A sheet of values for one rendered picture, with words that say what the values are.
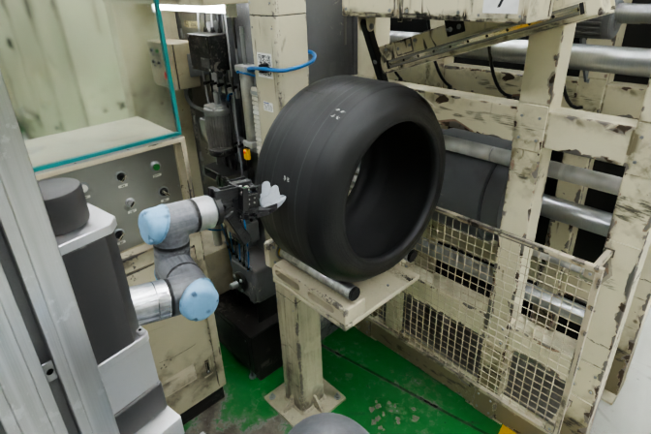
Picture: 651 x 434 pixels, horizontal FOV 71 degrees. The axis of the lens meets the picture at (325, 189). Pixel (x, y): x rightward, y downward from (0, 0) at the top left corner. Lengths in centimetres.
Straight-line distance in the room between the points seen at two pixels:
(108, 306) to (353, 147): 73
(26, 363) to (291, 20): 119
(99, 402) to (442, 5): 116
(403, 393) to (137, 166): 153
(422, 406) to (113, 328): 186
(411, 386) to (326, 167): 148
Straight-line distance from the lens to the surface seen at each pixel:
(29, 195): 38
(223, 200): 104
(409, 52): 157
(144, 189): 170
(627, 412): 256
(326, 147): 110
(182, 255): 101
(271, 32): 142
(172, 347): 199
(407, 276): 163
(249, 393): 235
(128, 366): 61
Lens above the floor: 175
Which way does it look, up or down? 25 degrees down
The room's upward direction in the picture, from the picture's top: 2 degrees counter-clockwise
